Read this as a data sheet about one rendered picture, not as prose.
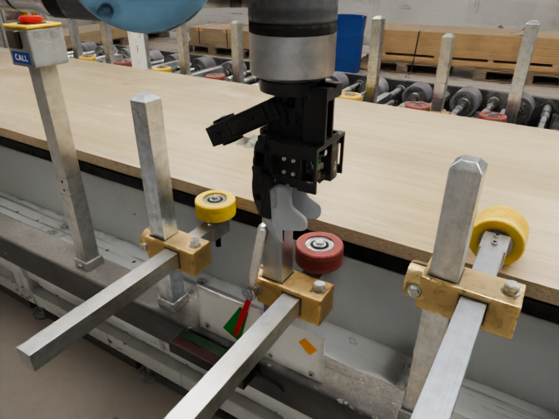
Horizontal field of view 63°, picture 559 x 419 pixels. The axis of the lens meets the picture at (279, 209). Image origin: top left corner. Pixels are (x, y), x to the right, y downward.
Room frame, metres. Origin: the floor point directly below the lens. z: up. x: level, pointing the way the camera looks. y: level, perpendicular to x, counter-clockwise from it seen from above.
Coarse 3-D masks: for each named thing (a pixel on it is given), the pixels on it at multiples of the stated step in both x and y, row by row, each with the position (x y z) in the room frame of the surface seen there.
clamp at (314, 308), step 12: (300, 276) 0.59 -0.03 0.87; (264, 288) 0.58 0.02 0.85; (276, 288) 0.57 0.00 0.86; (288, 288) 0.56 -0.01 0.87; (300, 288) 0.56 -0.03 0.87; (312, 288) 0.56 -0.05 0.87; (264, 300) 0.59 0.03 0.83; (300, 300) 0.55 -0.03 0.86; (312, 300) 0.54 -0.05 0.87; (324, 300) 0.55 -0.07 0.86; (300, 312) 0.55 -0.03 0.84; (312, 312) 0.54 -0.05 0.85; (324, 312) 0.55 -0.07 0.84
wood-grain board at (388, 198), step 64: (0, 64) 2.17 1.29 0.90; (64, 64) 2.17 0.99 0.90; (0, 128) 1.26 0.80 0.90; (128, 128) 1.25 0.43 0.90; (192, 128) 1.25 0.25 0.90; (384, 128) 1.25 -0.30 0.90; (448, 128) 1.25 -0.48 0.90; (512, 128) 1.25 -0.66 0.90; (192, 192) 0.88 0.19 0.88; (320, 192) 0.84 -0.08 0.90; (384, 192) 0.84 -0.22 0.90; (512, 192) 0.84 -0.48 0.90
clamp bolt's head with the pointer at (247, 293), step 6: (258, 288) 0.59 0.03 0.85; (246, 294) 0.58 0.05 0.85; (252, 294) 0.58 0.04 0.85; (258, 294) 0.59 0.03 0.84; (246, 300) 0.60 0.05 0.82; (246, 306) 0.60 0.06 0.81; (246, 312) 0.60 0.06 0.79; (240, 318) 0.61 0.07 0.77; (240, 324) 0.61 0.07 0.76; (234, 330) 0.61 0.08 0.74; (234, 336) 0.61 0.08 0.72
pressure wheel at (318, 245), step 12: (300, 240) 0.64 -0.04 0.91; (312, 240) 0.65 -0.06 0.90; (324, 240) 0.65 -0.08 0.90; (336, 240) 0.64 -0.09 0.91; (300, 252) 0.61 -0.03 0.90; (312, 252) 0.61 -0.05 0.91; (324, 252) 0.61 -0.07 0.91; (336, 252) 0.61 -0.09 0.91; (300, 264) 0.61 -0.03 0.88; (312, 264) 0.60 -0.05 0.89; (324, 264) 0.60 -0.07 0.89; (336, 264) 0.61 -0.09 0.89
